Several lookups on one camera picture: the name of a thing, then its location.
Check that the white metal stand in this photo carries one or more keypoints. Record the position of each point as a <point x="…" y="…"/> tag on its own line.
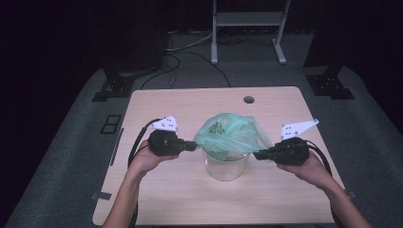
<point x="248" y="19"/>

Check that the green plastic bag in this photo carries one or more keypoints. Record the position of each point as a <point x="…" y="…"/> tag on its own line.
<point x="231" y="133"/>

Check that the person's right hand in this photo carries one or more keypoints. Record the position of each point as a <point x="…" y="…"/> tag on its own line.
<point x="312" y="172"/>

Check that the dark tape piece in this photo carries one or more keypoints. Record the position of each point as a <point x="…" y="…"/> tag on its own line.
<point x="103" y="196"/>

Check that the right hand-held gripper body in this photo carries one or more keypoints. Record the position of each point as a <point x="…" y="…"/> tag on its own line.
<point x="291" y="152"/>

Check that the person's left hand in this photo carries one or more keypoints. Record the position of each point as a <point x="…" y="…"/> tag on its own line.
<point x="144" y="160"/>

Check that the black rectangular floor frame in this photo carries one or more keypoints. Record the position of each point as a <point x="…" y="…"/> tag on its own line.
<point x="106" y="124"/>

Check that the black stand base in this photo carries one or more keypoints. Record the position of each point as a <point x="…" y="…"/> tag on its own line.
<point x="114" y="87"/>
<point x="329" y="84"/>

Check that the clear plastic bucket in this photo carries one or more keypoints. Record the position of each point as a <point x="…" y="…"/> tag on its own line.
<point x="225" y="169"/>

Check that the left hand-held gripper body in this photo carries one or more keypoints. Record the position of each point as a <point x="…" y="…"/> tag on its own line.
<point x="166" y="142"/>

